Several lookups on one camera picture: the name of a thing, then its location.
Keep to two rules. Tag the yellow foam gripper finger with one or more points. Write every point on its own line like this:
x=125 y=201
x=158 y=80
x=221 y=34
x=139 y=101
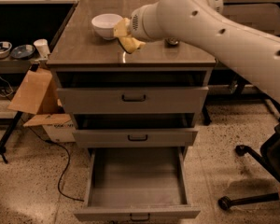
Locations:
x=122 y=28

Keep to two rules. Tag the yellow sponge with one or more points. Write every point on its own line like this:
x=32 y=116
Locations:
x=130 y=44

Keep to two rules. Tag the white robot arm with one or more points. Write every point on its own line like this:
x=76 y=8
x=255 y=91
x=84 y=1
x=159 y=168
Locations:
x=194 y=22

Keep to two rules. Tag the grey drawer cabinet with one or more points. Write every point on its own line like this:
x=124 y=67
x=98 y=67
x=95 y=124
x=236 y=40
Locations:
x=82 y=59

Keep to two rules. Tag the grey top drawer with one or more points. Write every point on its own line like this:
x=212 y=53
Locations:
x=159 y=100

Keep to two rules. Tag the grey drawer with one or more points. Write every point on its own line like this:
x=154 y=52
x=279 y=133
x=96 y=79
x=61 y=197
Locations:
x=179 y=137
x=137 y=184
x=159 y=100

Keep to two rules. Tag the grey middle drawer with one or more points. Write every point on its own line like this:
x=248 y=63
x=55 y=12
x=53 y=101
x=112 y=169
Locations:
x=179 y=137

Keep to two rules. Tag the grey bottom drawer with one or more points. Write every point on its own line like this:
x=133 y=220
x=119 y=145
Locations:
x=137 y=184

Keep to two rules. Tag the white ceramic bowl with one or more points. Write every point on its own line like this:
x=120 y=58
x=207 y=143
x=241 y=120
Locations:
x=103 y=25

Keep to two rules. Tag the crushed silver can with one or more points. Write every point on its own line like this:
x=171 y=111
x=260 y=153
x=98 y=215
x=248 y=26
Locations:
x=172 y=42

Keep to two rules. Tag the white paper cup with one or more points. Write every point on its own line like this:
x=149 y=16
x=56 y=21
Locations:
x=42 y=47

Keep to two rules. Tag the dark blue plate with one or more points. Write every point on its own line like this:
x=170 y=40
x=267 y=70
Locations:
x=23 y=52

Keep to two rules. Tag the brown cardboard box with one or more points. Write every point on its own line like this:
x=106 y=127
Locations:
x=37 y=95

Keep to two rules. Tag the blue patterned bowl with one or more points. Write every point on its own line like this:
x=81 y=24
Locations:
x=5 y=48

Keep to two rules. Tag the grey left side shelf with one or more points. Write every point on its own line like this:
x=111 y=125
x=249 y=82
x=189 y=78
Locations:
x=14 y=66

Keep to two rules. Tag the black tripod stand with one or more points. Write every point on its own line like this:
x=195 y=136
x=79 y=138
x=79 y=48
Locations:
x=9 y=84

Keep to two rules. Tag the black office chair base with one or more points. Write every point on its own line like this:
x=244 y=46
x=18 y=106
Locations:
x=260 y=182

